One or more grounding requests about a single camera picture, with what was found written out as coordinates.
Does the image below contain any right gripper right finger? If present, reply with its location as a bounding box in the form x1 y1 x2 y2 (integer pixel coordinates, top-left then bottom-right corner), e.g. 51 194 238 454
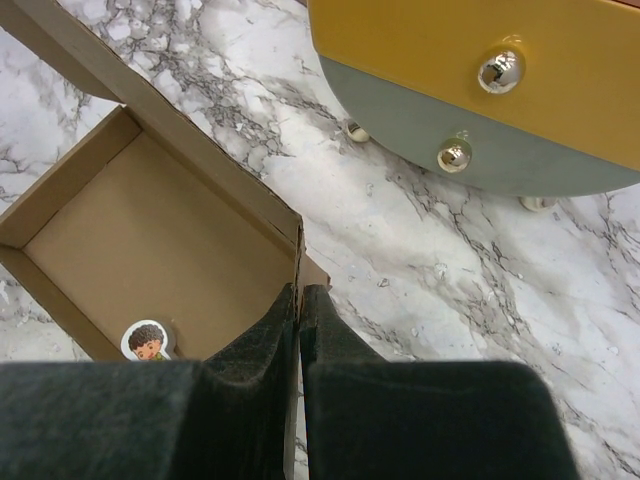
300 285 579 479

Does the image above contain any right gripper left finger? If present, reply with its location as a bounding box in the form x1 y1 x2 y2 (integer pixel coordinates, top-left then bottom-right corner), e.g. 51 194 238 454
1 285 295 479

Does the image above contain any small cartoon sticker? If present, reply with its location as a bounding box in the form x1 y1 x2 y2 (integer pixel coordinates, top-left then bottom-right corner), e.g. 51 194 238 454
120 320 172 361

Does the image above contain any cardboard box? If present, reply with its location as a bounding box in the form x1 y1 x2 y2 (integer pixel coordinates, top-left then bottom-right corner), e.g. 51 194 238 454
1 1 329 361

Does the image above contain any round cream drawer cabinet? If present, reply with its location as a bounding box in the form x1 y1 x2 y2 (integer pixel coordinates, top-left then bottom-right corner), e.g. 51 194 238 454
307 0 639 210

